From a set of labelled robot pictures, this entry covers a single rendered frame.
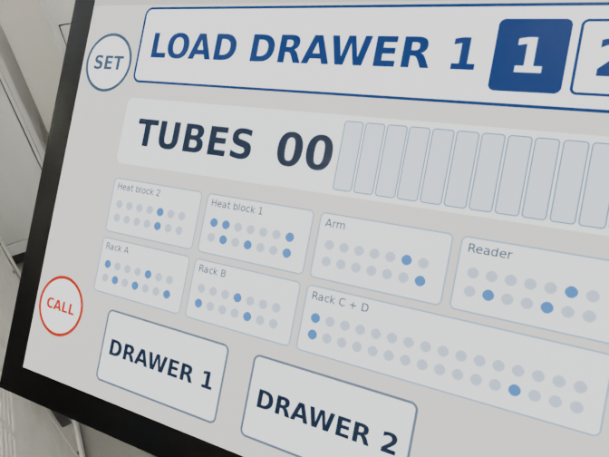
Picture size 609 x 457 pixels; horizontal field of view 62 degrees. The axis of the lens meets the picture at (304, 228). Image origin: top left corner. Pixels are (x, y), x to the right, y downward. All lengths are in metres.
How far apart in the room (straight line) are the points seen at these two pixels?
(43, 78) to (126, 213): 3.33
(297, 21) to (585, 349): 0.23
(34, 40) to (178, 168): 3.30
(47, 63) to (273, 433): 3.43
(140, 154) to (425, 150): 0.18
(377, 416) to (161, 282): 0.15
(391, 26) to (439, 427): 0.21
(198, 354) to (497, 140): 0.20
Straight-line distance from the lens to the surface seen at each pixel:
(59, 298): 0.39
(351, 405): 0.28
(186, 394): 0.32
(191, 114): 0.33
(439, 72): 0.28
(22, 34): 3.61
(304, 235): 0.28
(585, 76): 0.27
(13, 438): 1.06
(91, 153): 0.38
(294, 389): 0.29
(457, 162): 0.26
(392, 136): 0.27
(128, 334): 0.35
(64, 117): 0.41
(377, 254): 0.27
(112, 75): 0.38
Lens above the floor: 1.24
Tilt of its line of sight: 35 degrees down
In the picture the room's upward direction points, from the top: 8 degrees counter-clockwise
